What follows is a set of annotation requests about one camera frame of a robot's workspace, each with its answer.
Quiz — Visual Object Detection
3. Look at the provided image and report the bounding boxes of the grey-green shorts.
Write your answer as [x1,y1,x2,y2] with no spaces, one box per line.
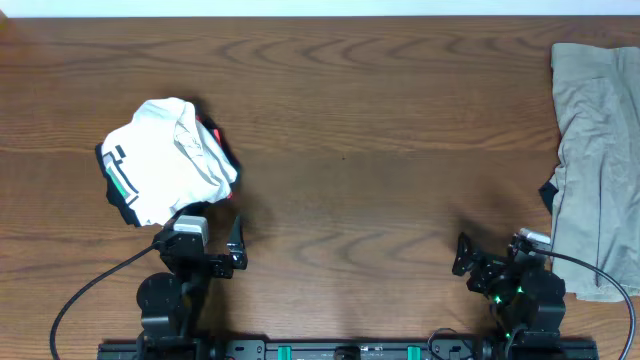
[550,43,639,296]

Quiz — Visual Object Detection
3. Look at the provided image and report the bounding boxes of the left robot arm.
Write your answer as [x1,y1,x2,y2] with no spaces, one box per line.
[136,215,248,359]

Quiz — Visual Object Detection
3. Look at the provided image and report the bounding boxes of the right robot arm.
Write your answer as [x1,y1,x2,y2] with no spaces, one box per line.
[452,228,566,351]

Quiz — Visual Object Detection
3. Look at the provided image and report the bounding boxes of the white folded t-shirt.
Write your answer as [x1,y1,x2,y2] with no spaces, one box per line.
[95,97,239,227]

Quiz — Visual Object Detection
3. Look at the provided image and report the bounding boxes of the black garment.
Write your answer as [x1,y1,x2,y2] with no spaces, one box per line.
[538,181,558,214]

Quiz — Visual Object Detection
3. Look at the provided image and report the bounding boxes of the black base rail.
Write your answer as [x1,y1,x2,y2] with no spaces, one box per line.
[96,337,599,360]

